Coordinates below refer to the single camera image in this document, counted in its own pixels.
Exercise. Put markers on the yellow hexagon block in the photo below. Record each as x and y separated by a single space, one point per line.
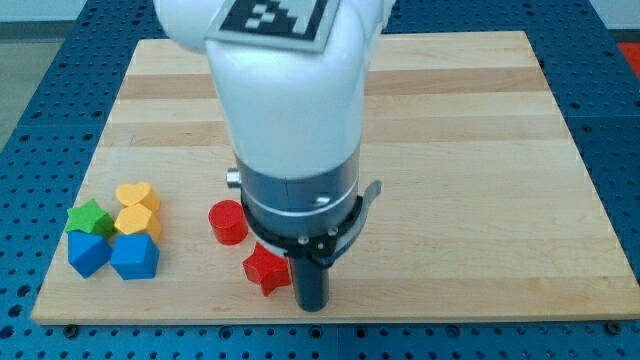
138 219

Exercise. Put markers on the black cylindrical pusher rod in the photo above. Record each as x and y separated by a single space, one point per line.
311 284

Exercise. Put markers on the fiducial marker tag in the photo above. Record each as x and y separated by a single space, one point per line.
296 25

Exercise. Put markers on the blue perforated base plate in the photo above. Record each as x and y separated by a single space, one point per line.
44 161

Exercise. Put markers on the red cylinder block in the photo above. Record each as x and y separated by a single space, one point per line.
228 222

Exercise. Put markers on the blue cube block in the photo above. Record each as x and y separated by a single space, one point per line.
135 256

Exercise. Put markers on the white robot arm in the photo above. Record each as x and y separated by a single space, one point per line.
291 78

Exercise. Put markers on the yellow heart block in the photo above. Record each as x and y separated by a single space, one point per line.
138 194

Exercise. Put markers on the blue pentagon block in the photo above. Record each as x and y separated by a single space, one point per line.
87 252

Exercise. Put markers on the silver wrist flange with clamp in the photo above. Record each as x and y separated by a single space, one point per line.
317 218

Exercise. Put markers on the red star block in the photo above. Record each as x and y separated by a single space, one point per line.
266 270

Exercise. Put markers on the wooden board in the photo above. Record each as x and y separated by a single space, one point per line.
486 214

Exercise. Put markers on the green star block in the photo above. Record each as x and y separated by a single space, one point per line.
90 218

